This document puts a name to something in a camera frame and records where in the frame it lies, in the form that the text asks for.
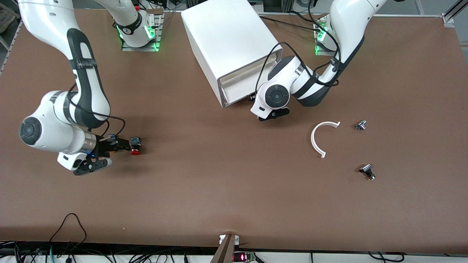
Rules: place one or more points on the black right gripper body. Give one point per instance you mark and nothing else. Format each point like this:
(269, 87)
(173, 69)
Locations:
(104, 148)

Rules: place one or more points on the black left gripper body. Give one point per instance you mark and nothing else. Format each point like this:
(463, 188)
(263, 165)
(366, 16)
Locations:
(251, 97)

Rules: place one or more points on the red mushroom push button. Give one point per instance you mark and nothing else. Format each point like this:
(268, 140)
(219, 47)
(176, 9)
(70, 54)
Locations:
(135, 151)

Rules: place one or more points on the white scoop-front drawer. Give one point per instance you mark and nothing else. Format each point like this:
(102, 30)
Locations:
(239, 89)

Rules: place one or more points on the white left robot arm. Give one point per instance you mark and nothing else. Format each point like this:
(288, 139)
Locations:
(347, 22)

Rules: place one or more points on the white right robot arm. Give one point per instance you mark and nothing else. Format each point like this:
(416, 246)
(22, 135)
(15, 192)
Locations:
(51, 120)

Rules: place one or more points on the white curved plastic arc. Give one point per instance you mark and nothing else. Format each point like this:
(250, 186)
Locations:
(312, 140)

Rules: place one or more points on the small device with red display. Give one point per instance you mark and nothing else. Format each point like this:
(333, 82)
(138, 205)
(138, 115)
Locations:
(241, 257)

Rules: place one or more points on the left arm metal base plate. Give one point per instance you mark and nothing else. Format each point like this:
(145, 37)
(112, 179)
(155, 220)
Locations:
(321, 53)

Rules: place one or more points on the small silver knob switch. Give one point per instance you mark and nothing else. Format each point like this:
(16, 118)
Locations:
(360, 125)

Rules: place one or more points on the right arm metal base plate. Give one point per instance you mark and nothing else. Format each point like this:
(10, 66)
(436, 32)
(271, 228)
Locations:
(158, 33)

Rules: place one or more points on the black silver selector switch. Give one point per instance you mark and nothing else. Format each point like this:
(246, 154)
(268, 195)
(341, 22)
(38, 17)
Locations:
(367, 170)

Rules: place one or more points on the white mounting bracket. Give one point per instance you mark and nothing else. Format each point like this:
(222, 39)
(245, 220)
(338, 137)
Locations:
(237, 239)

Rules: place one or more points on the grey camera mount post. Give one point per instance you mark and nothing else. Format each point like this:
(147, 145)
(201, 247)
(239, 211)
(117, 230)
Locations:
(225, 252)

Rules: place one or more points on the aluminium corner bracket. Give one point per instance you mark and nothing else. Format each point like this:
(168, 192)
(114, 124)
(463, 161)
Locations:
(449, 20)

